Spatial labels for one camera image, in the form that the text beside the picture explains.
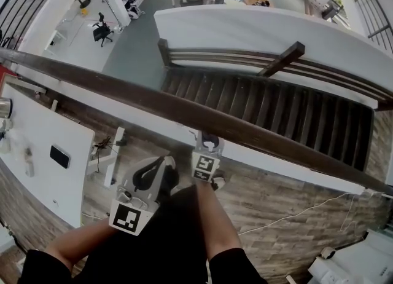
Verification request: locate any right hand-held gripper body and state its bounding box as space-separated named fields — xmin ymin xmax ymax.
xmin=191 ymin=146 xmax=222 ymax=183

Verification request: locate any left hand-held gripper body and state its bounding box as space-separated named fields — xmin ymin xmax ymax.
xmin=108 ymin=183 xmax=161 ymax=237

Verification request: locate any dark wooden handrail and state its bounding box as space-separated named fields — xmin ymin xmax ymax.
xmin=0 ymin=46 xmax=393 ymax=199

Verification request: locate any person's left forearm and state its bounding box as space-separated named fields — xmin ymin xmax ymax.
xmin=45 ymin=223 xmax=119 ymax=274

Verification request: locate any person's right forearm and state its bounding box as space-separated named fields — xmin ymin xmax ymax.
xmin=195 ymin=181 xmax=245 ymax=264

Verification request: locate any person's right white shoe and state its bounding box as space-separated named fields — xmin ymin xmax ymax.
xmin=211 ymin=176 xmax=226 ymax=191

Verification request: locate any white desk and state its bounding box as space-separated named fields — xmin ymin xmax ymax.
xmin=0 ymin=81 xmax=96 ymax=230

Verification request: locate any brown wooden staircase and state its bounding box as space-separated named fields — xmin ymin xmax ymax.
xmin=161 ymin=69 xmax=375 ymax=173

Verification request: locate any black smartphone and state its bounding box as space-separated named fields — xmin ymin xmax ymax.
xmin=49 ymin=144 xmax=71 ymax=169

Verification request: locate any brown wooden stair balustrade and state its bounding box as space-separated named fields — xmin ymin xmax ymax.
xmin=157 ymin=38 xmax=393 ymax=112

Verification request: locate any metal cup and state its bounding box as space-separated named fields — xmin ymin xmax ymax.
xmin=0 ymin=97 xmax=14 ymax=120

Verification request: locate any black office chair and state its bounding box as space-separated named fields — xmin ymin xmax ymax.
xmin=93 ymin=13 xmax=114 ymax=48

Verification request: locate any white exercise machine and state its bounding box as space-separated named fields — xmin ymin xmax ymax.
xmin=126 ymin=0 xmax=146 ymax=20

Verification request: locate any white round device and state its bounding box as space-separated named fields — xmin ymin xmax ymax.
xmin=321 ymin=246 xmax=338 ymax=261

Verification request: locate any red panel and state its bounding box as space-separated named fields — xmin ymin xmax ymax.
xmin=0 ymin=63 xmax=20 ymax=93

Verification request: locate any white power strip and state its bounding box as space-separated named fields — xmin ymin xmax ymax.
xmin=322 ymin=269 xmax=342 ymax=284

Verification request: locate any white equipment box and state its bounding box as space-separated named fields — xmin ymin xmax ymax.
xmin=306 ymin=229 xmax=393 ymax=284

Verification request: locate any white desk leg frame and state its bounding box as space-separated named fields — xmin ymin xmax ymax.
xmin=87 ymin=126 xmax=125 ymax=188

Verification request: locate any black cable bundle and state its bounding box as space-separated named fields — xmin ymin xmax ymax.
xmin=91 ymin=136 xmax=127 ymax=173

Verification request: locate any white floor cable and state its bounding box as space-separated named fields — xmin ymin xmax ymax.
xmin=238 ymin=192 xmax=382 ymax=236

